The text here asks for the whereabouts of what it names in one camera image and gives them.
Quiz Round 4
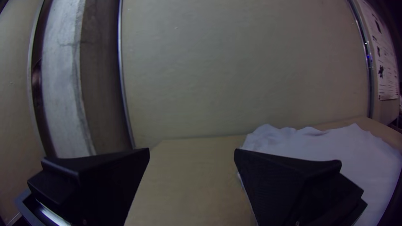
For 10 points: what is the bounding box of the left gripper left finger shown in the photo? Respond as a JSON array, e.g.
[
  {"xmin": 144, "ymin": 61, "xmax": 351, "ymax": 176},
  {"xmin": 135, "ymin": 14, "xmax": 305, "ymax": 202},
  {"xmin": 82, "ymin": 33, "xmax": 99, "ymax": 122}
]
[{"xmin": 26, "ymin": 147, "xmax": 150, "ymax": 226}]

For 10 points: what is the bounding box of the white t-shirt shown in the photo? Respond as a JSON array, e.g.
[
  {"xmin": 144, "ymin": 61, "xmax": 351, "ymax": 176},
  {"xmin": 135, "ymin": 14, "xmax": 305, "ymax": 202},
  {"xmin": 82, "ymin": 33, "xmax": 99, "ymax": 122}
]
[{"xmin": 238, "ymin": 123, "xmax": 402, "ymax": 226}]

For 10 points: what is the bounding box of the white wall poster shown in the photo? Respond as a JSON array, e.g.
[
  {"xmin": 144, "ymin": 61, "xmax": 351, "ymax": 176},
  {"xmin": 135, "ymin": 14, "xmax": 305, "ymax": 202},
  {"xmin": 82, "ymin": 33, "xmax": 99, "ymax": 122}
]
[{"xmin": 361, "ymin": 0, "xmax": 401, "ymax": 101}]

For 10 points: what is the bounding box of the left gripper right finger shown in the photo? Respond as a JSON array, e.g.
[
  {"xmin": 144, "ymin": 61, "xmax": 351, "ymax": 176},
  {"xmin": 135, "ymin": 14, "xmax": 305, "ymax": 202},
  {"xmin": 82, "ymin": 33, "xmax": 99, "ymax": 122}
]
[{"xmin": 234, "ymin": 149, "xmax": 368, "ymax": 226}]

